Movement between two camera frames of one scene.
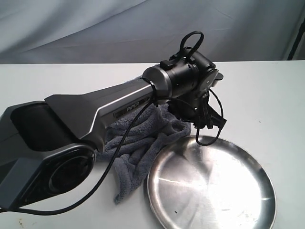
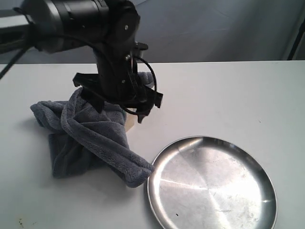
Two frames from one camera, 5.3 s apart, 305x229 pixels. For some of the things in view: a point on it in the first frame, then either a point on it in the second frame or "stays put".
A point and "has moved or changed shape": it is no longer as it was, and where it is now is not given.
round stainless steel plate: [223, 185] stays put
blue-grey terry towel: [159, 131] has moved or changed shape
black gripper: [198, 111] to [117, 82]
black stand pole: [302, 30] stays put
